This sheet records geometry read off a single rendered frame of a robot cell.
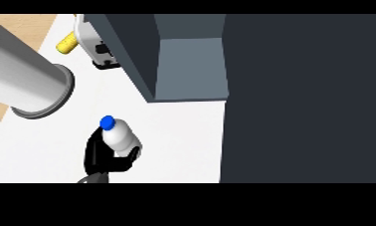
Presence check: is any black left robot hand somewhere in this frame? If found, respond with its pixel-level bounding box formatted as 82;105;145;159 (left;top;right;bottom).
83;126;145;176

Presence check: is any yellow ridged cylinder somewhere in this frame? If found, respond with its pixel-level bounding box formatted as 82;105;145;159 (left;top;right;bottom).
55;30;82;55

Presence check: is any white bottle with blue cap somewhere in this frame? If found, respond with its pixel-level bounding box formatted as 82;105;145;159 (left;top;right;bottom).
99;114;145;158

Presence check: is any dark grey cabinet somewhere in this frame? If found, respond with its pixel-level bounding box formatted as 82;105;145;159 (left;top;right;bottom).
83;14;230;104

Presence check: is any grey metal cylinder with rim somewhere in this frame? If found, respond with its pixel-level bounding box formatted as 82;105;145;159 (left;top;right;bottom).
0;25;77;120

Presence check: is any white appliance with black parts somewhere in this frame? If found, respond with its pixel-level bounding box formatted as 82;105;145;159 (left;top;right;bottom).
73;14;123;71

